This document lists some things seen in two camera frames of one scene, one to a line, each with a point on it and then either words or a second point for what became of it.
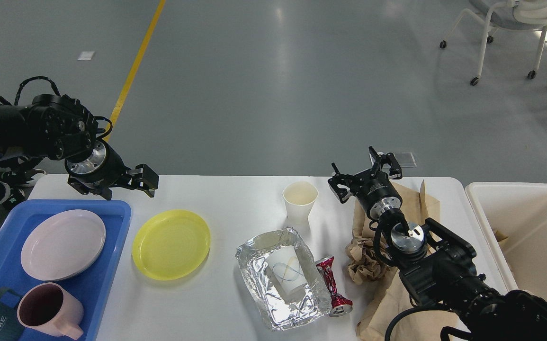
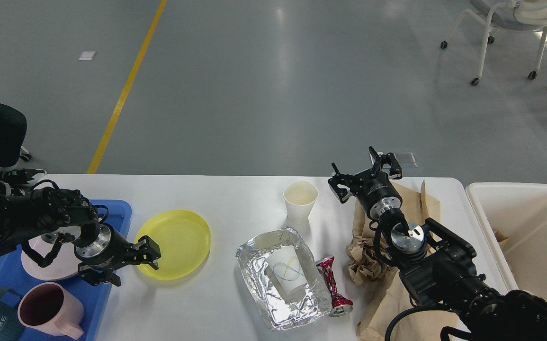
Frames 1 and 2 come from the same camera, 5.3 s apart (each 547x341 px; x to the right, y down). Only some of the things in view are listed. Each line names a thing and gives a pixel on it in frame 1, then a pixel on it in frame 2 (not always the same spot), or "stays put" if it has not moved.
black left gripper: [104, 165] -> [111, 250]
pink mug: [49, 309] stays put
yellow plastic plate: [170, 244] stays put
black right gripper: [373, 188] stays put
